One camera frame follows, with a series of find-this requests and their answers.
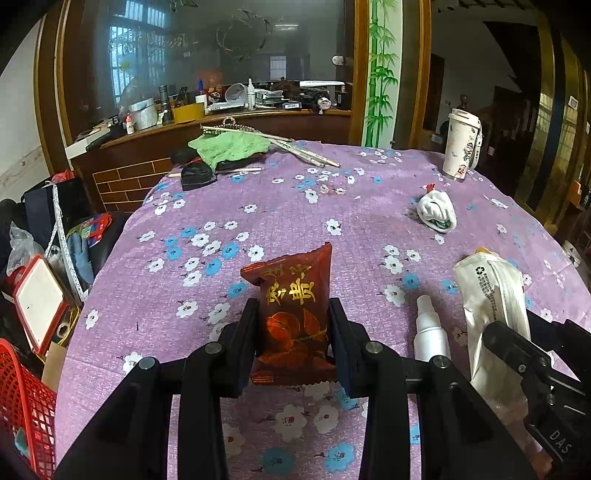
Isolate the red plastic mesh basket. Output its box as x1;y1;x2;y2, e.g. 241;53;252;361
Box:
1;339;56;479

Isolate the white sock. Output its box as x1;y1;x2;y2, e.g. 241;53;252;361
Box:
417;189;458;234

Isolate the purple floral tablecloth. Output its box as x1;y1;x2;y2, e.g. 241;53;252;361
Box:
55;143;590;479

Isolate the dark red snack packet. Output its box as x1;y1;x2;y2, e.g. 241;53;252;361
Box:
240;242;337;386

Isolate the white cartoon tumbler cup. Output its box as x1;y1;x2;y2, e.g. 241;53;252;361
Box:
443;109;483;181

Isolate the wooden brick pattern counter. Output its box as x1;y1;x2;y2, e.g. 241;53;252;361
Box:
66;108;353;213

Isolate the dark blue bag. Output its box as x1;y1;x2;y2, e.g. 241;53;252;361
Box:
22;178;93;248

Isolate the red framed white board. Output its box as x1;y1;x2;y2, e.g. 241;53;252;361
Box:
14;254;70;357

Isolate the black small pouch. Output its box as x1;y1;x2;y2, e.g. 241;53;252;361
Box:
180;160;216;191

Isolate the yellow tape roll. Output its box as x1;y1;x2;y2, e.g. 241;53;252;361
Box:
172;103;205;124

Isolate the white spray bottle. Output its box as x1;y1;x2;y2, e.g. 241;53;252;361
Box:
414;295;452;362

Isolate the bundle of chopsticks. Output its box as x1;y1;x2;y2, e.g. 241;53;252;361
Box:
201;117;341;168

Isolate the clear plastic bag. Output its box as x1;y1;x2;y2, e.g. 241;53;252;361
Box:
6;222;44;276

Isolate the white paper wrapper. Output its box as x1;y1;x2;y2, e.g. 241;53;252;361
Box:
452;248;535;418

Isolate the green cloth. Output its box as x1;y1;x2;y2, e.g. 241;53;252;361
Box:
187;131;270;170

